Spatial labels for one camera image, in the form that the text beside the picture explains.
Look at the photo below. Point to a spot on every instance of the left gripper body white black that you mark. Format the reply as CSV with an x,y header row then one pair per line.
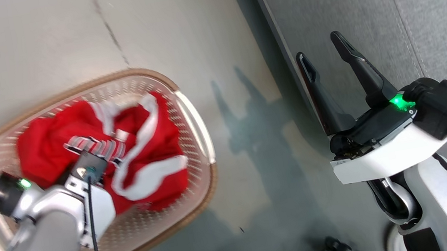
x,y
96,206

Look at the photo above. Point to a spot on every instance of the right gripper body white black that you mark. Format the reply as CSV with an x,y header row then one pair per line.
x,y
387,152

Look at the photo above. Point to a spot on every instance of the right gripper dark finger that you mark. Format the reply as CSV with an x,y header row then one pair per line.
x,y
368,78
324,104

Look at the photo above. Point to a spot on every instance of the red shorts with white trim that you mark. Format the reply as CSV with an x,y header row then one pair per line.
x,y
150,178

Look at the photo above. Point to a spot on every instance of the red jersey with lettering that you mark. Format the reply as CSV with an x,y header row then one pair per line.
x,y
49,141

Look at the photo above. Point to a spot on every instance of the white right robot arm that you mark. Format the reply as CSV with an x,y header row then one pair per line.
x,y
441,207

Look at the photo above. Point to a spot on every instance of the white perforated laundry basket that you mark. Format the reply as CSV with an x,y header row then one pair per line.
x,y
191,149

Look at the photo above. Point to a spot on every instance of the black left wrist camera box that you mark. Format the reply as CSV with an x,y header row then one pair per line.
x,y
91,161

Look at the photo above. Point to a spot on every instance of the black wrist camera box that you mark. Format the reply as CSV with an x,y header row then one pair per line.
x,y
91,161
443,107

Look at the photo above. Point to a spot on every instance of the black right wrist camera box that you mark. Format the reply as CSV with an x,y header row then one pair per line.
x,y
443,107

